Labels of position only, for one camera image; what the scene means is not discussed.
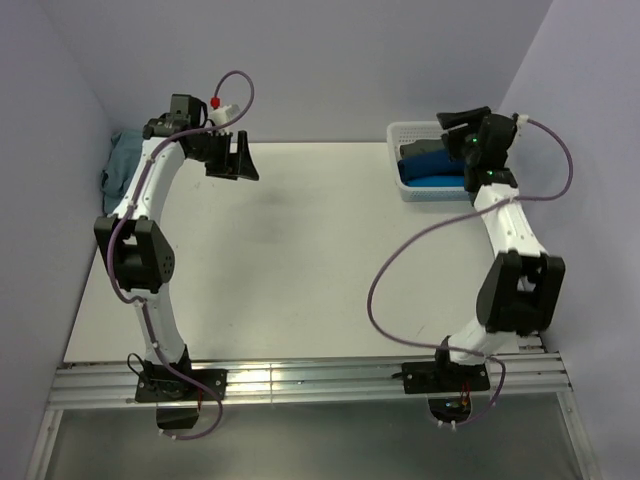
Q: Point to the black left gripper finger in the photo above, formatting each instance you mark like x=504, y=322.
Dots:
x=243, y=150
x=237, y=172

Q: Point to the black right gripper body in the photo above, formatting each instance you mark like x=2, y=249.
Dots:
x=472, y=153

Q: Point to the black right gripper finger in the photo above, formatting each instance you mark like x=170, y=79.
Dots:
x=451, y=120
x=455, y=143

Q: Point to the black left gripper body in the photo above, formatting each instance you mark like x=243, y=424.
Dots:
x=212, y=147

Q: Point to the dark blue t shirt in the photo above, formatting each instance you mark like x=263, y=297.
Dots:
x=434, y=163

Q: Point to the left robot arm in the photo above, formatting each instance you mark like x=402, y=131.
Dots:
x=138, y=258

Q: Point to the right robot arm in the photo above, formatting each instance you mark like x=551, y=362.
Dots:
x=520, y=291

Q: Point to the grey rolled t shirt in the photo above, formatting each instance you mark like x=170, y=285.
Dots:
x=420, y=147

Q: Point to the light blue rolled t shirt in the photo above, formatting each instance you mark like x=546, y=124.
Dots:
x=439, y=182

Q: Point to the white plastic basket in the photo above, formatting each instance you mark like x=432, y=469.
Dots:
x=399, y=133

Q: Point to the pale teal t shirt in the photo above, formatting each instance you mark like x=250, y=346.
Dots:
x=116, y=176

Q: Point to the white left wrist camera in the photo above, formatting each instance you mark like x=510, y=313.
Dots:
x=223, y=114

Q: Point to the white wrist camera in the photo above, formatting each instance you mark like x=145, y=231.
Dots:
x=223, y=114
x=520, y=121

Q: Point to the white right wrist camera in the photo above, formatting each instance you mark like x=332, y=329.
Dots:
x=520, y=121

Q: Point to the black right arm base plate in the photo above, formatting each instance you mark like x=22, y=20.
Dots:
x=447, y=386

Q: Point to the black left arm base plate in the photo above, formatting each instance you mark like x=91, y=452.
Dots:
x=177, y=402

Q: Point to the aluminium frame rail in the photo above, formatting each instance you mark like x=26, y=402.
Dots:
x=273, y=290

